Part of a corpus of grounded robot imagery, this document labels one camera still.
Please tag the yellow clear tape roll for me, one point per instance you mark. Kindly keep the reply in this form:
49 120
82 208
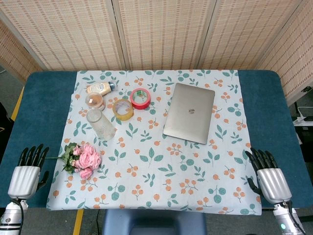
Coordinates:
123 110

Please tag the floral patterned tablecloth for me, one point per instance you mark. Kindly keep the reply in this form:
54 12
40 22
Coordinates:
156 144

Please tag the beige sauce bottle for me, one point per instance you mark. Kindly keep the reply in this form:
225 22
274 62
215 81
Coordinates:
101 88

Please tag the bamboo folding screen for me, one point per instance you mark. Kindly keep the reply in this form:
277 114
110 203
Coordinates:
156 34

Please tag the pink rose bouquet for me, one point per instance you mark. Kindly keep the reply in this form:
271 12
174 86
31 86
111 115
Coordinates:
83 159

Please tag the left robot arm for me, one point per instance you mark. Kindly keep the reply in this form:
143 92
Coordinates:
10 215

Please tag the white power strip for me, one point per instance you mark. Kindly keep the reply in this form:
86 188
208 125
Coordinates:
302 119

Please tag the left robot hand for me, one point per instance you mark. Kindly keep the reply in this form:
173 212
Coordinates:
24 176

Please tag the clear glass cup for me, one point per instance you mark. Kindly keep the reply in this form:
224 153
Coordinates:
100 124

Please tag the clear jar with orange contents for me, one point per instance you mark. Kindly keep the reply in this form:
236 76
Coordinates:
95 101

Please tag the silver laptop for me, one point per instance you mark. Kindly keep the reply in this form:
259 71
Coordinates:
188 113

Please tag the red tape roll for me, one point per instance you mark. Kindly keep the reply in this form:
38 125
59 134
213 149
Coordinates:
140 98

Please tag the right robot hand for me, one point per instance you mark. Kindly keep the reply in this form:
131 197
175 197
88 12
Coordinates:
272 180

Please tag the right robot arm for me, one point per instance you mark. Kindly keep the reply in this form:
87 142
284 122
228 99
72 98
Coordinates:
288 216

